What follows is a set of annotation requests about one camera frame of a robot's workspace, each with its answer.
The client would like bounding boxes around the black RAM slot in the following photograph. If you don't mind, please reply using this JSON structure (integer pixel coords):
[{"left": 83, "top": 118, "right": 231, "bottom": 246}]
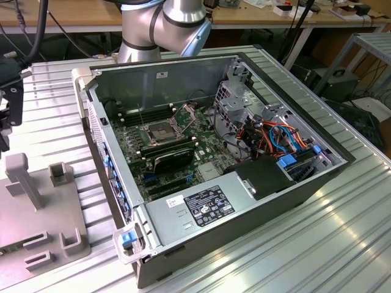
[
  {"left": 141, "top": 142, "right": 197, "bottom": 157},
  {"left": 117, "top": 103, "right": 175, "bottom": 115},
  {"left": 139, "top": 139, "right": 195, "bottom": 154},
  {"left": 137, "top": 136, "right": 192, "bottom": 150},
  {"left": 123, "top": 114, "right": 180, "bottom": 127},
  {"left": 143, "top": 145, "right": 199, "bottom": 161},
  {"left": 119, "top": 106, "right": 177, "bottom": 119},
  {"left": 121, "top": 110, "right": 178, "bottom": 123}
]

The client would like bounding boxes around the CPU socket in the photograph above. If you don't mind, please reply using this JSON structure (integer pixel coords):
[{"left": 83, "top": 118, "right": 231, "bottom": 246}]
[{"left": 139, "top": 120, "right": 184, "bottom": 146}]

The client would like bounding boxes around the black expansion slot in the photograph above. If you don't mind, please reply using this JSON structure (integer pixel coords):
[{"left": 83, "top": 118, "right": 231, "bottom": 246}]
[
  {"left": 146, "top": 182, "right": 189, "bottom": 200},
  {"left": 142, "top": 175, "right": 188, "bottom": 189}
]

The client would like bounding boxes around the open black PC case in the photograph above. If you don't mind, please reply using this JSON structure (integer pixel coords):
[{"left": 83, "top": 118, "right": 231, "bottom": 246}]
[{"left": 70, "top": 51, "right": 357, "bottom": 289}]

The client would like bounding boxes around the long wooden desk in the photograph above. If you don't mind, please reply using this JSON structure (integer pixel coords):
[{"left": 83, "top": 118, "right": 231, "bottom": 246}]
[{"left": 0, "top": 0, "right": 391, "bottom": 73}]

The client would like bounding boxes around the grey parts rack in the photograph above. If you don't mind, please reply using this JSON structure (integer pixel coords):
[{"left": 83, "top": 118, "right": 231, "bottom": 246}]
[{"left": 0, "top": 153, "right": 92, "bottom": 274}]

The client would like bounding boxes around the green RAM stick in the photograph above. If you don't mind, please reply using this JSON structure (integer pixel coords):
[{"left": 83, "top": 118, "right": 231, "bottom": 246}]
[{"left": 0, "top": 240, "right": 25, "bottom": 254}]

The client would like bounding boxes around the black graphics card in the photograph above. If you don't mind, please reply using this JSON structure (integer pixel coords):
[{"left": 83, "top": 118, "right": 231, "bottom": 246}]
[{"left": 153, "top": 149, "right": 194, "bottom": 175}]

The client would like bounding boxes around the blue case latch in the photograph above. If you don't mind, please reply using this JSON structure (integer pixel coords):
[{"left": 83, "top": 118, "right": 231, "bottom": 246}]
[{"left": 120, "top": 231, "right": 135, "bottom": 248}]

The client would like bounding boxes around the silver power supply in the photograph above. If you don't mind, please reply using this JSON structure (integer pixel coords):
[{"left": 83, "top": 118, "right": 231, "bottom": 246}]
[{"left": 143, "top": 170, "right": 257, "bottom": 248}]

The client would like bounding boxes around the green motherboard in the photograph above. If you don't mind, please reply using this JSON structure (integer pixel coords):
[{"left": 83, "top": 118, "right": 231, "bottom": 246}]
[{"left": 108, "top": 103, "right": 228, "bottom": 204}]

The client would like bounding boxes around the silver chipset heatsink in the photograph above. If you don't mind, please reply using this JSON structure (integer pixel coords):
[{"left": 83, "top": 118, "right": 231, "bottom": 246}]
[{"left": 197, "top": 161, "right": 223, "bottom": 181}]

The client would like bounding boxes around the silver perforated drive cage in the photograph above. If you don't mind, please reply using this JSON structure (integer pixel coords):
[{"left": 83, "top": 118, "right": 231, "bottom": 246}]
[{"left": 213, "top": 59, "right": 266, "bottom": 153}]

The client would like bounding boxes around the blue disk carrier latch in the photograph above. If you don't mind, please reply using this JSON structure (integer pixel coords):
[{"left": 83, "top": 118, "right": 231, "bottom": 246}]
[{"left": 276, "top": 153, "right": 299, "bottom": 169}]

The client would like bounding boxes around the white box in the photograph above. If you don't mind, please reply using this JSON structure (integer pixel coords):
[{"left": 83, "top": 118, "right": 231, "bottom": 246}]
[{"left": 272, "top": 4, "right": 314, "bottom": 18}]

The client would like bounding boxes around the brown cardboard box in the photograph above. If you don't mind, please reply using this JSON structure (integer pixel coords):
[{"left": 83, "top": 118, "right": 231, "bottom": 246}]
[{"left": 329, "top": 4, "right": 372, "bottom": 21}]

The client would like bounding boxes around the black bag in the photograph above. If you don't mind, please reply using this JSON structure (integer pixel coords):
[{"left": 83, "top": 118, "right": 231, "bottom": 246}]
[{"left": 323, "top": 99, "right": 387, "bottom": 150}]

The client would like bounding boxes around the metal slat shelf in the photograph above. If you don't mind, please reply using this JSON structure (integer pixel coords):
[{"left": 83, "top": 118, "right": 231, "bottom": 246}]
[{"left": 313, "top": 32, "right": 391, "bottom": 95}]

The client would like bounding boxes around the beige case handle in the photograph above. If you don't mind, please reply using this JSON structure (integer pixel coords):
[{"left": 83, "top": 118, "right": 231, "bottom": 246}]
[{"left": 70, "top": 67, "right": 93, "bottom": 120}]

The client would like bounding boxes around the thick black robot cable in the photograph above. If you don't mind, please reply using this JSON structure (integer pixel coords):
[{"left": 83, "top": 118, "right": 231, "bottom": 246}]
[{"left": 16, "top": 0, "right": 50, "bottom": 70}]

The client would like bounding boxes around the metal socket cover frame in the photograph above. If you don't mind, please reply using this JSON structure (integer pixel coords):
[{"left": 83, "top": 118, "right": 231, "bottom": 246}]
[{"left": 172, "top": 103, "right": 198, "bottom": 134}]

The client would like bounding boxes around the clear plastic case handle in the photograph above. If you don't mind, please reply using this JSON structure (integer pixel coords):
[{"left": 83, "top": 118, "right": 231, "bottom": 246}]
[{"left": 112, "top": 222, "right": 153, "bottom": 265}]

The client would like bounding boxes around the orange wire bundle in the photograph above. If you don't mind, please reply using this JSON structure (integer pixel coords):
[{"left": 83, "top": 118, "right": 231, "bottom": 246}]
[{"left": 238, "top": 120, "right": 309, "bottom": 153}]

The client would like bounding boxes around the black plastic duct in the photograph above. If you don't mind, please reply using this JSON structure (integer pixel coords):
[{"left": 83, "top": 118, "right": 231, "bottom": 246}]
[{"left": 222, "top": 152, "right": 298, "bottom": 201}]

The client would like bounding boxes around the blue data wire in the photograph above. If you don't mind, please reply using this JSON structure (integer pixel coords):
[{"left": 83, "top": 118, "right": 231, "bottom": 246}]
[{"left": 268, "top": 121, "right": 309, "bottom": 158}]

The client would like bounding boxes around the black box with handle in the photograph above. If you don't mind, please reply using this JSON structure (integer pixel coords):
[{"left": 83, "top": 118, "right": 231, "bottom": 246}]
[{"left": 305, "top": 67, "right": 361, "bottom": 103}]

